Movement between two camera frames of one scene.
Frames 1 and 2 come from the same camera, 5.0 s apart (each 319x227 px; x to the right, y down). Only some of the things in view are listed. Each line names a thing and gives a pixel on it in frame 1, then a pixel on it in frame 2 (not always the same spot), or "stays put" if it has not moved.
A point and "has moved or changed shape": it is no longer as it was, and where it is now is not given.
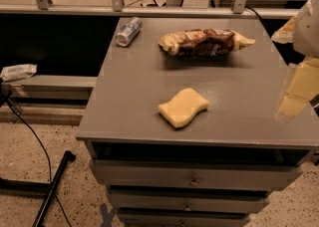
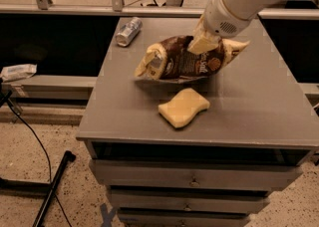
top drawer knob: x=193 y=182 stays put
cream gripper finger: x=285 y=35 -> x=218 y=22
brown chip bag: x=205 y=42 has moved or changed shape
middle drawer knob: x=187 y=208 stays put
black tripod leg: x=69 y=156 stays put
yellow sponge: x=183 y=107 stays put
